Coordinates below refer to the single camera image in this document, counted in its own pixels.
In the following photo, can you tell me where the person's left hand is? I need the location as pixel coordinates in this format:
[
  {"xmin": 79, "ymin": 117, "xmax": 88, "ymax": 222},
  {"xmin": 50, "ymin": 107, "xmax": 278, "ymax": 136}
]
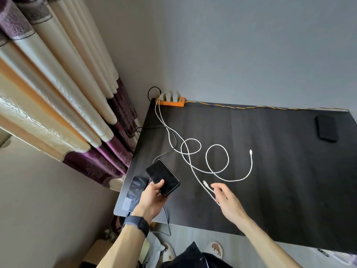
[{"xmin": 132, "ymin": 180, "xmax": 169, "ymax": 221}]

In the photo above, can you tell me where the person's right hand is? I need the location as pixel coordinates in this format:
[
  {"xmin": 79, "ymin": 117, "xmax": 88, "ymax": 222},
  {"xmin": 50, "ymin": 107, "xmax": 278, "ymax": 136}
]
[{"xmin": 211, "ymin": 183, "xmax": 249, "ymax": 227}]

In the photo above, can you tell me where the black smartphone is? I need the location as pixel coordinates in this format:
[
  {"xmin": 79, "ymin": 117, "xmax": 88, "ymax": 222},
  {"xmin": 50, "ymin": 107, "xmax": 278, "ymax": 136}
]
[{"xmin": 146, "ymin": 159, "xmax": 180, "ymax": 197}]

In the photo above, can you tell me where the person's right forearm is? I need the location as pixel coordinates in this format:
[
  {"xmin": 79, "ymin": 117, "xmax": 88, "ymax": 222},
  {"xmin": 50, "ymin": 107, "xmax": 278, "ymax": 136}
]
[{"xmin": 237, "ymin": 217, "xmax": 303, "ymax": 268}]

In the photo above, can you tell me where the person's left forearm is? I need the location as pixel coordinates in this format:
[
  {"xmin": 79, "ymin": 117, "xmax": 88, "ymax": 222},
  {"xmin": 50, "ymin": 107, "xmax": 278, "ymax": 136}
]
[{"xmin": 96, "ymin": 224, "xmax": 147, "ymax": 268}]

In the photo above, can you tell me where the glossy smartphone with clear case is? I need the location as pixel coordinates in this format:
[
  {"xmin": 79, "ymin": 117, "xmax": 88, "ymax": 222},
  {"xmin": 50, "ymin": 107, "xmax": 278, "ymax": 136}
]
[{"xmin": 123, "ymin": 176, "xmax": 150, "ymax": 212}]

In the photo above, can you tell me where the dark blue smartwatch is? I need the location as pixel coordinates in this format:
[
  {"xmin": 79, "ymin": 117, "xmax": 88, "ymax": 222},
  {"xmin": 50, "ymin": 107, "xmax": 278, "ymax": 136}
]
[{"xmin": 123, "ymin": 215, "xmax": 150, "ymax": 237}]

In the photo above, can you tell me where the white patterned slipper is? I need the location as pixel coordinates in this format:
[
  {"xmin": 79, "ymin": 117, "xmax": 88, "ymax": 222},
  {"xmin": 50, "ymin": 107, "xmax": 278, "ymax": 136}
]
[
  {"xmin": 161, "ymin": 242, "xmax": 176, "ymax": 262},
  {"xmin": 208, "ymin": 242, "xmax": 224, "ymax": 260}
]

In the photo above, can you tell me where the white plastic bag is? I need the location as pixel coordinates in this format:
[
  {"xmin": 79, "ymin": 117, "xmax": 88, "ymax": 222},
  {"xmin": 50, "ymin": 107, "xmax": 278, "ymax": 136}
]
[{"xmin": 139, "ymin": 231, "xmax": 165, "ymax": 268}]

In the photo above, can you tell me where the person's dark clothing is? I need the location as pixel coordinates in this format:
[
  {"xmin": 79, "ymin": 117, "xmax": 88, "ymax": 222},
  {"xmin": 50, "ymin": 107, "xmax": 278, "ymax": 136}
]
[{"xmin": 161, "ymin": 242, "xmax": 233, "ymax": 268}]

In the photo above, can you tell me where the orange power strip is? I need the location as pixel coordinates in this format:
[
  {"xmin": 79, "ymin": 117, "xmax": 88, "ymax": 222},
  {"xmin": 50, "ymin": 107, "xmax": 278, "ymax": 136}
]
[{"xmin": 155, "ymin": 95, "xmax": 186, "ymax": 108}]

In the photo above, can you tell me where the black matte cased phone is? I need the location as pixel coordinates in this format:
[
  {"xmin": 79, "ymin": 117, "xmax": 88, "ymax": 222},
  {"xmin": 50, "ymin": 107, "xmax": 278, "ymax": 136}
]
[{"xmin": 315, "ymin": 115, "xmax": 338, "ymax": 143}]

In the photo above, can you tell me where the beige and purple curtain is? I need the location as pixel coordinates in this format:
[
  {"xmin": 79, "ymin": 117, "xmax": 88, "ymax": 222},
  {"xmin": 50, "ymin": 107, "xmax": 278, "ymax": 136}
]
[{"xmin": 0, "ymin": 0, "xmax": 140, "ymax": 192}]

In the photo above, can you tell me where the white charging cable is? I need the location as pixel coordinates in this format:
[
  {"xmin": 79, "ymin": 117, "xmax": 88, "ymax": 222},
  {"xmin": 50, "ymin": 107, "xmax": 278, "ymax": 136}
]
[
  {"xmin": 155, "ymin": 99, "xmax": 221, "ymax": 207},
  {"xmin": 158, "ymin": 99, "xmax": 253, "ymax": 182}
]

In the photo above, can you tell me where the thin grey cable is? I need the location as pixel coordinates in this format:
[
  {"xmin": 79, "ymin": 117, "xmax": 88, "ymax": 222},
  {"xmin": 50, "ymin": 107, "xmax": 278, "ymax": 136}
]
[{"xmin": 153, "ymin": 206, "xmax": 172, "ymax": 237}]

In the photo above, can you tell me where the black cable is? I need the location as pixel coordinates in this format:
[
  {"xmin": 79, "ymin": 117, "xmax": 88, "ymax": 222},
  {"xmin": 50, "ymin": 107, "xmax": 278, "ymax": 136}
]
[{"xmin": 136, "ymin": 86, "xmax": 178, "ymax": 150}]

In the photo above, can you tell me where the yellow and blue twisted cord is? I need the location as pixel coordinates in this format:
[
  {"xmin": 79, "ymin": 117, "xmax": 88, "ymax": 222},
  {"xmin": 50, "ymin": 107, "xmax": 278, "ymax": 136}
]
[{"xmin": 185, "ymin": 100, "xmax": 349, "ymax": 111}]

